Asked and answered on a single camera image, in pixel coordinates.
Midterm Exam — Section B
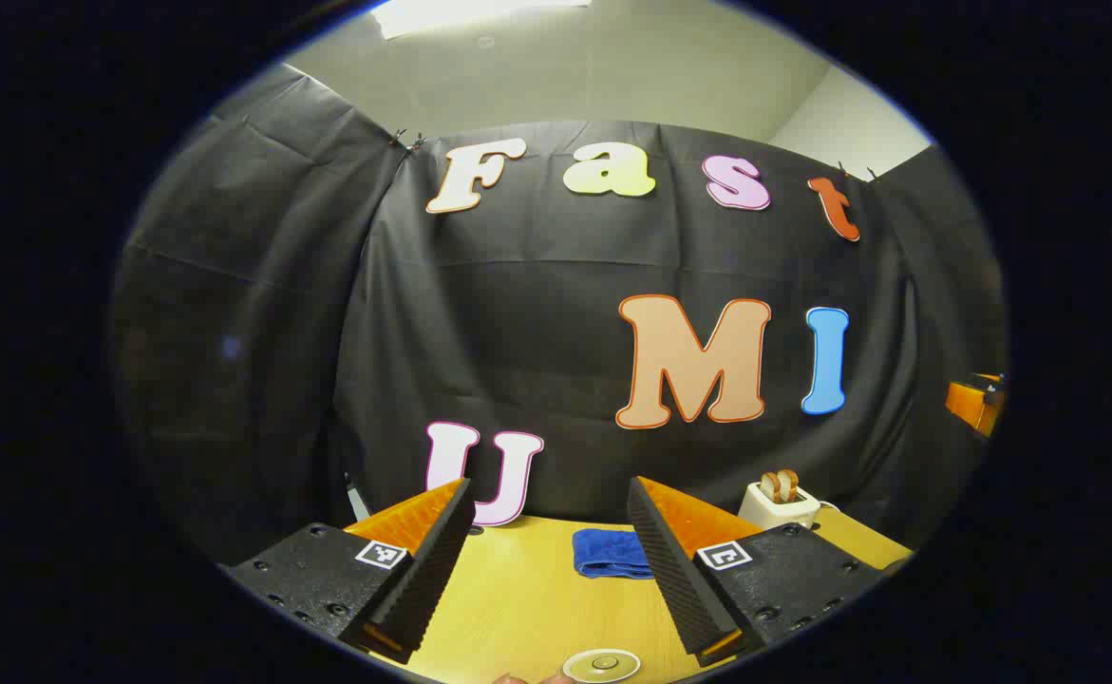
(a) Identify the white toaster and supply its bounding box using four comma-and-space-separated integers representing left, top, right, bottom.
738, 480, 820, 531

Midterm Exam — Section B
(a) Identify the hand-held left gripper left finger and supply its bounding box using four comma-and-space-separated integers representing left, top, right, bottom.
223, 478, 477, 666

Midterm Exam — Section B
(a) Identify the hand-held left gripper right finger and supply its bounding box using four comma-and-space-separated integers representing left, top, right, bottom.
627, 476, 889, 668

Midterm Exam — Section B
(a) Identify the black backdrop cloth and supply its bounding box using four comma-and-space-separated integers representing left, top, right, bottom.
109, 62, 1008, 571

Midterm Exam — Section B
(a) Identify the ceiling light panel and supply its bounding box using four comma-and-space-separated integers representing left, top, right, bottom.
373, 0, 594, 40

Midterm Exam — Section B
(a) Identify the blue folded towel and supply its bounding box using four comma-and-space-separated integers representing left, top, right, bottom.
572, 529, 656, 580

